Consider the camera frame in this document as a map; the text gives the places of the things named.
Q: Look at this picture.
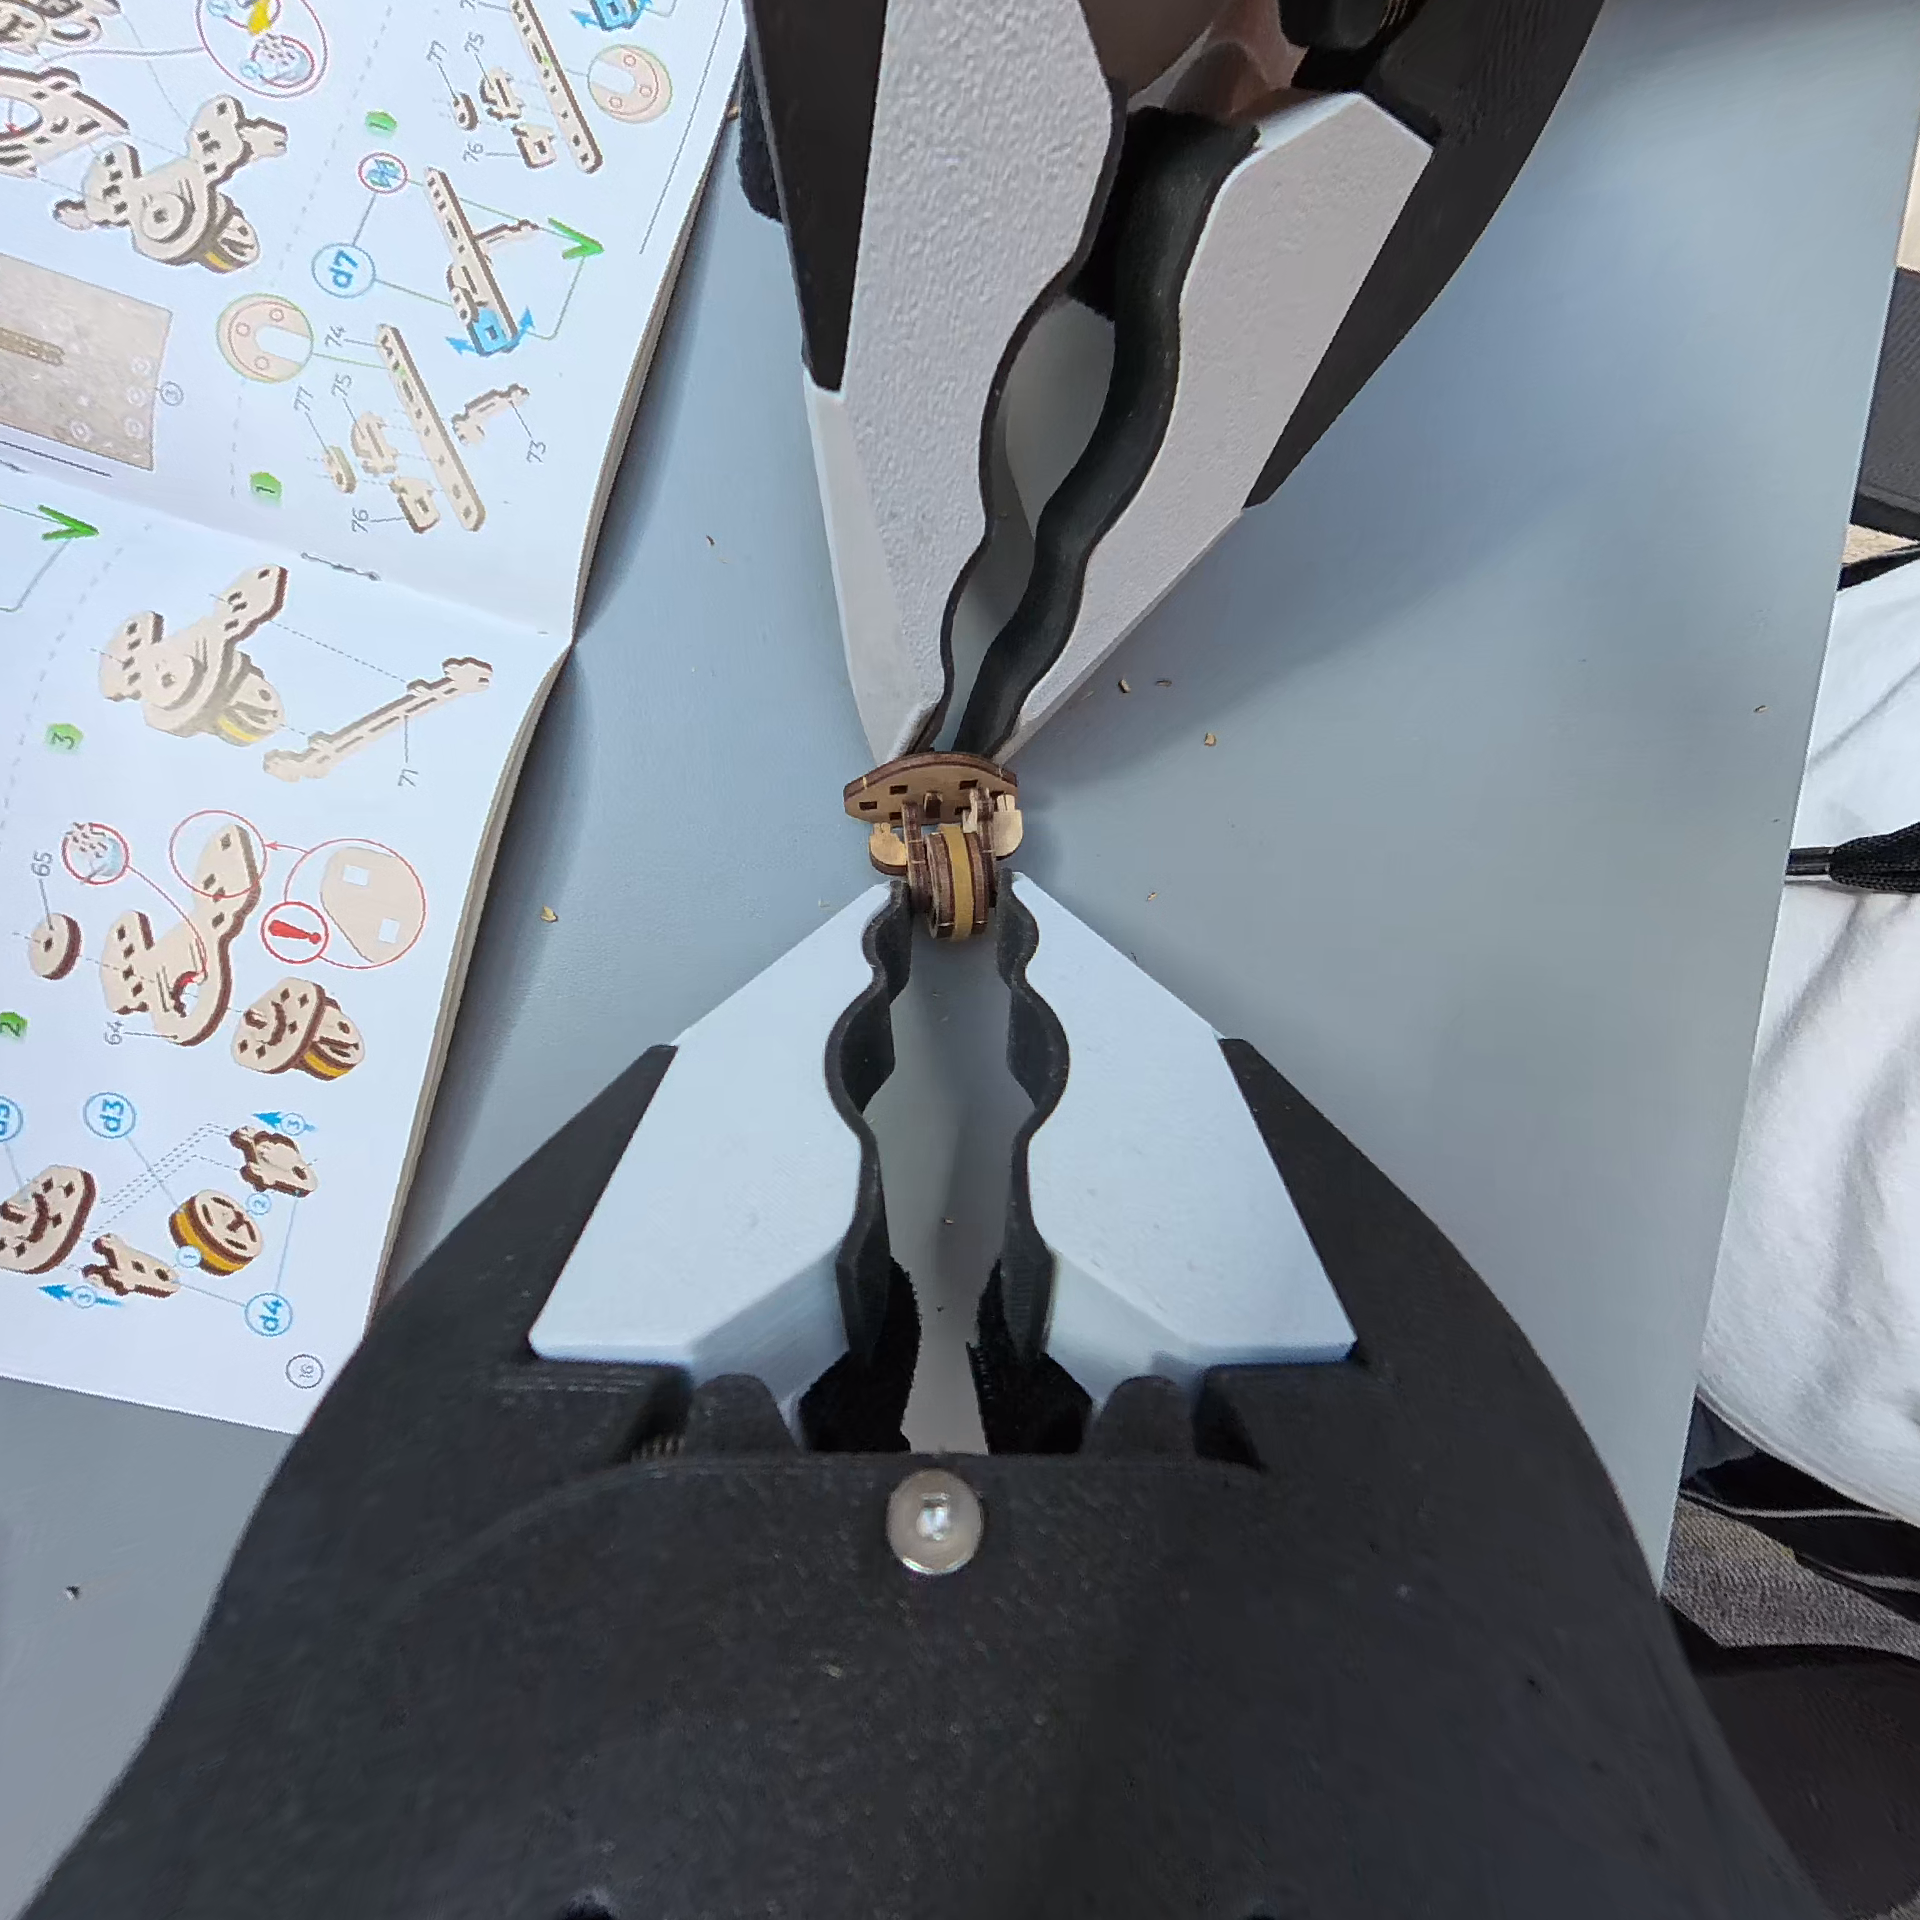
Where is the black woven strap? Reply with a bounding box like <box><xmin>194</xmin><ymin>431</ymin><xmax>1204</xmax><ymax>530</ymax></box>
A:
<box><xmin>1785</xmin><ymin>832</ymin><xmax>1920</xmax><ymax>902</ymax></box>

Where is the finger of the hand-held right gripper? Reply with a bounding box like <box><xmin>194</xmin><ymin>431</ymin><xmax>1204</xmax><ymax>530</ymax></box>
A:
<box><xmin>806</xmin><ymin>0</ymin><xmax>1130</xmax><ymax>755</ymax></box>
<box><xmin>954</xmin><ymin>90</ymin><xmax>1433</xmax><ymax>759</ymax></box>

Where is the person's white garment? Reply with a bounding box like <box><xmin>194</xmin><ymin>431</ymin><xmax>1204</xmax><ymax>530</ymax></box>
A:
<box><xmin>1695</xmin><ymin>547</ymin><xmax>1920</xmax><ymax>1532</ymax></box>

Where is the small wooden model assembly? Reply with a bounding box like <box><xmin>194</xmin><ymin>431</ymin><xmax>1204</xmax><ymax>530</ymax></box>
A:
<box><xmin>844</xmin><ymin>747</ymin><xmax>1025</xmax><ymax>950</ymax></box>

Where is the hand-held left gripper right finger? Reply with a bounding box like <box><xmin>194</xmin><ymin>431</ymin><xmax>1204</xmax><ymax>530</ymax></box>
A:
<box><xmin>989</xmin><ymin>876</ymin><xmax>1359</xmax><ymax>1407</ymax></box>

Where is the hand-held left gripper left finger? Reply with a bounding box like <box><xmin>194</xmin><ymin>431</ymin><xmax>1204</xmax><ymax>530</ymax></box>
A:
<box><xmin>527</xmin><ymin>882</ymin><xmax>922</xmax><ymax>1412</ymax></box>

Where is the illustrated assembly instruction booklet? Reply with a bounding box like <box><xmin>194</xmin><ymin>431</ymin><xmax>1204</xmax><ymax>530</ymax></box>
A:
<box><xmin>0</xmin><ymin>0</ymin><xmax>753</xmax><ymax>1435</ymax></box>

